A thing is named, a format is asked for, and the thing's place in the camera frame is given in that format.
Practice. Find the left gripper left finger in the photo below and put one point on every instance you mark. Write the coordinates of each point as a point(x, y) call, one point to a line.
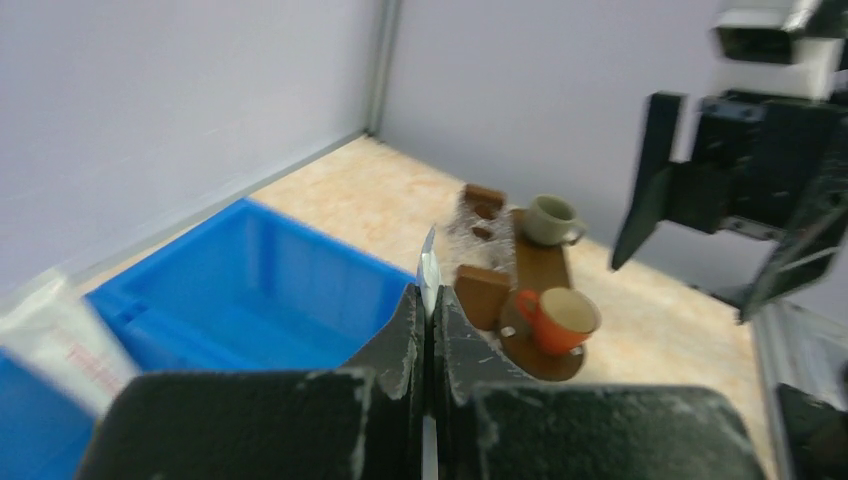
point(362, 420)

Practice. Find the tall white toothpaste tube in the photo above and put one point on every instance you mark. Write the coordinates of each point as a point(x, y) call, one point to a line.
point(48, 328)

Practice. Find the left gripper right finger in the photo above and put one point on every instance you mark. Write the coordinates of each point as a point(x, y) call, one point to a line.
point(495, 422)

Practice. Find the white toothpaste teal cap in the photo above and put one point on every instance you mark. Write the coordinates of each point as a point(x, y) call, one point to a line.
point(428, 274)

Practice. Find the white ceramic cup cork base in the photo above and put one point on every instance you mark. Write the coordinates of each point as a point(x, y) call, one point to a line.
point(550, 220)

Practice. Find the brown wooden tray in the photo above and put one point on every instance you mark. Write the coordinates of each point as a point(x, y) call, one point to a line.
point(488, 297)

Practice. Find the orange ceramic mug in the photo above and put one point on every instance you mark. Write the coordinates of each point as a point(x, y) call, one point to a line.
point(560, 319)

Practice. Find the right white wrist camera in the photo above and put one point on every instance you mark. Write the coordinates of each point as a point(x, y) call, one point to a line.
point(783, 48)

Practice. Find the blue divided plastic bin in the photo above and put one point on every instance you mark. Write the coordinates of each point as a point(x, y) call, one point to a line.
point(248, 290)

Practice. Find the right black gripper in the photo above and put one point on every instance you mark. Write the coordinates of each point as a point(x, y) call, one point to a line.
point(755, 157)

